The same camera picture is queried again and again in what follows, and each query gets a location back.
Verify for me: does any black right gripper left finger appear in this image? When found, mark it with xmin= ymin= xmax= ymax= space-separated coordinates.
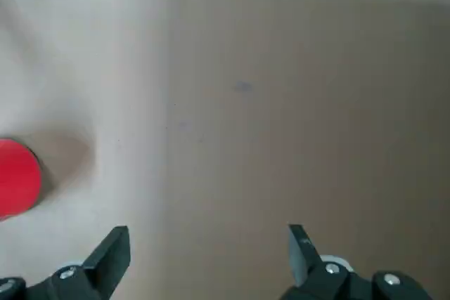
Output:
xmin=0 ymin=225 xmax=131 ymax=300

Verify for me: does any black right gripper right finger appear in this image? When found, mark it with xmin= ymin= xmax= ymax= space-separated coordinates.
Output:
xmin=280 ymin=223 xmax=437 ymax=300

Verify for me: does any red push-button trash can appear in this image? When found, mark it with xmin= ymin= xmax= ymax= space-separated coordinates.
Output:
xmin=0 ymin=138 xmax=43 ymax=223

